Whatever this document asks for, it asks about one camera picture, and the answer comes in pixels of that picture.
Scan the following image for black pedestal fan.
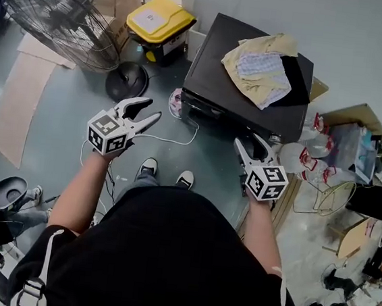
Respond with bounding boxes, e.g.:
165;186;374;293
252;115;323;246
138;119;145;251
0;0;158;106

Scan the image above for person's black shirt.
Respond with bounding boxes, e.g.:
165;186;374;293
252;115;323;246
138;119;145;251
5;170;313;306

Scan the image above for clear plastic storage bin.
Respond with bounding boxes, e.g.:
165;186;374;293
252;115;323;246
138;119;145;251
323;119;382;185

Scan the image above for yellow knitted cloth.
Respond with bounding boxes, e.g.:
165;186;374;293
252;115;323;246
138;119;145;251
216;26;301;108

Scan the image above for flat cardboard sheet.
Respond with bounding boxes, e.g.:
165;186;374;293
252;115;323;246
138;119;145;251
0;49;59;172
15;32;80;70

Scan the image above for pink plastic bag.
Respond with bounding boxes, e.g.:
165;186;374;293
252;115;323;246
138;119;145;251
166;87;186;119

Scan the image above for white bag strap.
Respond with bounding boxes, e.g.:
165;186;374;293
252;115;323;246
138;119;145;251
9;224;65;306

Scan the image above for person's right forearm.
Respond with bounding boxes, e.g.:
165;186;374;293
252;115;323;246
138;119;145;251
239;196;290;278

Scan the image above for person's right shoe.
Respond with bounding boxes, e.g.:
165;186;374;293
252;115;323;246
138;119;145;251
175;170;196;191

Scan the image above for brown wooden board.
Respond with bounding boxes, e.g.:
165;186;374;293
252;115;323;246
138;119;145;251
318;98;382;138

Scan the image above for yellow-lidded bin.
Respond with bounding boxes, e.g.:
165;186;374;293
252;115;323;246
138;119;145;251
121;0;200;70

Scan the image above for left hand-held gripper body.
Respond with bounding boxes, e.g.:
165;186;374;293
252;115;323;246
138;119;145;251
84;105;139;160

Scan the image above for round wooden board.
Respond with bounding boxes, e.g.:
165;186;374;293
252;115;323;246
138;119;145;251
335;214;371;261

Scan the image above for blue checked cloth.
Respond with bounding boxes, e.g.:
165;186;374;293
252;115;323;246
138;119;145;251
233;48;296;113

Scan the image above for yellow wire basket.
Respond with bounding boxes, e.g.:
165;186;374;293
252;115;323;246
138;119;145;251
292;175;358;221

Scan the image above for person's left shoe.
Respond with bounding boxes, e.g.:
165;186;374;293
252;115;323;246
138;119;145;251
134;155;159;184

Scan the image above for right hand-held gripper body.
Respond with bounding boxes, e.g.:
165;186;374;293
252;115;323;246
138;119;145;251
236;152;292;205

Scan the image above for person's grey trousers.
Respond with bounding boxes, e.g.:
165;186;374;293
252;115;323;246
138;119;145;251
113;168;163;211

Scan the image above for person's shoe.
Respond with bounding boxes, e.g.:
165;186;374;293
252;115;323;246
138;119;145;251
175;170;196;191
134;155;159;184

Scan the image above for black cloth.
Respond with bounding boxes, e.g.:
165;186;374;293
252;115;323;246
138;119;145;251
274;52;316;111

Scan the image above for person's left forearm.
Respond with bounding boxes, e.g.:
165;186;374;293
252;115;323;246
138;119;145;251
47;146;114;238

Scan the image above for black table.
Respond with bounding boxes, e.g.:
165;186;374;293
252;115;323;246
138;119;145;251
176;9;319;147

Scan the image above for small cardboard piece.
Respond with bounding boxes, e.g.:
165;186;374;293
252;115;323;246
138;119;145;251
309;76;331;104

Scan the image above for white cable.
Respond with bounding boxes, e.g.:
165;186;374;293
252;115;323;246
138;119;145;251
78;106;200;184

